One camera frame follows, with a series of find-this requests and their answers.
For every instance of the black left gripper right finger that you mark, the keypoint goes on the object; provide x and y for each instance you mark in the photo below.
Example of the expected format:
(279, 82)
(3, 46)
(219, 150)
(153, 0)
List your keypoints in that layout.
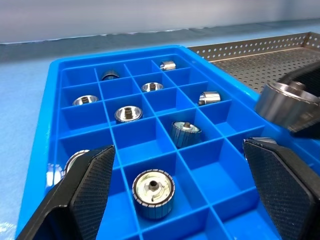
(287, 195)

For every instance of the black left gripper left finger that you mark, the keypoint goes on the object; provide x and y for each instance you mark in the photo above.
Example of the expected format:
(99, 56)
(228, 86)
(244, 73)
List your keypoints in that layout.
(82, 200)

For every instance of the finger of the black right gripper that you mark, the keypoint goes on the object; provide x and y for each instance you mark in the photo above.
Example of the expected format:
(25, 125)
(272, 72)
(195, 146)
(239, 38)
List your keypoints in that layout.
(310, 132)
(307, 75)

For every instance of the silver metal motor rotor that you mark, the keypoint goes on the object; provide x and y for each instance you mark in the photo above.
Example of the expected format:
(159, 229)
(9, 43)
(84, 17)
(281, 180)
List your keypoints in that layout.
(210, 98)
(153, 195)
(186, 133)
(168, 65)
(282, 107)
(72, 160)
(128, 113)
(85, 100)
(152, 87)
(110, 75)

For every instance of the blue compartment tray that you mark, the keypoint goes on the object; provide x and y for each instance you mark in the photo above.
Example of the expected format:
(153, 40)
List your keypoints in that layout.
(215, 175)

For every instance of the perforated metal tray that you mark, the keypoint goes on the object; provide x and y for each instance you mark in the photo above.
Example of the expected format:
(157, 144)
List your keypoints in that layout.
(250, 65)

